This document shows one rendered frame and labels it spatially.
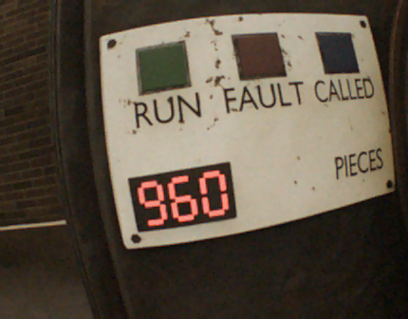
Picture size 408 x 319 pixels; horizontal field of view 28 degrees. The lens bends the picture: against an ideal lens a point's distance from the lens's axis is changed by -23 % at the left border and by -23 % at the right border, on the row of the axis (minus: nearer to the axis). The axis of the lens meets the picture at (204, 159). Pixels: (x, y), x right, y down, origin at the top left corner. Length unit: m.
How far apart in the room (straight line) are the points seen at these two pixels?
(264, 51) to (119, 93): 0.12
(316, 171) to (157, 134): 0.13
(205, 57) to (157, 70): 0.04
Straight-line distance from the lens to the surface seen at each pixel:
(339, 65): 0.81
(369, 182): 0.83
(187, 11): 0.80
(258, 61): 0.78
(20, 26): 6.75
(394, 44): 0.77
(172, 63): 0.77
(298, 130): 0.80
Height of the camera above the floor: 1.23
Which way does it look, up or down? 8 degrees down
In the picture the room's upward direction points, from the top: 8 degrees counter-clockwise
